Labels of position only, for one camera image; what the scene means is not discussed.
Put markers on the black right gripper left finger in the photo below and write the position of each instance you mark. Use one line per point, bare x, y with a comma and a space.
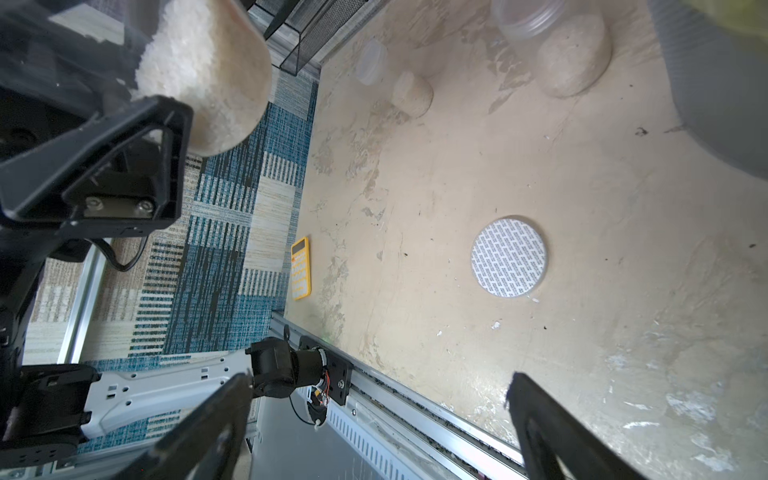
206, 444

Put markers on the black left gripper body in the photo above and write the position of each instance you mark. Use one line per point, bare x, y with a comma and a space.
65, 62

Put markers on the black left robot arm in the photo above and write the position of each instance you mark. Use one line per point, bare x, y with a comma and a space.
198, 280

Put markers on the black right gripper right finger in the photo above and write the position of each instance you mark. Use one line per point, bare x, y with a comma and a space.
552, 440

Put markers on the medium plastic jar with rice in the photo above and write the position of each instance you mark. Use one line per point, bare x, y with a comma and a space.
565, 44

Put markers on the yellow calculator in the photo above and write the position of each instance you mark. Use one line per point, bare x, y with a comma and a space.
300, 271

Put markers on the small plastic jar with rice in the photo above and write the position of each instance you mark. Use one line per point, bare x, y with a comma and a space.
391, 79

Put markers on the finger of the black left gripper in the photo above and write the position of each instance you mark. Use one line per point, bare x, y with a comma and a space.
109, 176

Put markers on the large plastic jar of rice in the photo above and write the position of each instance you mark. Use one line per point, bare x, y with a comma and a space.
209, 56

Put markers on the black wire shelf rack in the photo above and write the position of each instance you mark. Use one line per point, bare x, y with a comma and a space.
296, 31

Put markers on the grey bin with yellow bag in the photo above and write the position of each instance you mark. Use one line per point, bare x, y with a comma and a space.
718, 83

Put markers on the patterned white jar lid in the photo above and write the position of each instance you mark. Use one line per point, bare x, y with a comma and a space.
509, 257

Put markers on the aluminium mounting rail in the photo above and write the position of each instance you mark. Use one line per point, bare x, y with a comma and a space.
400, 433

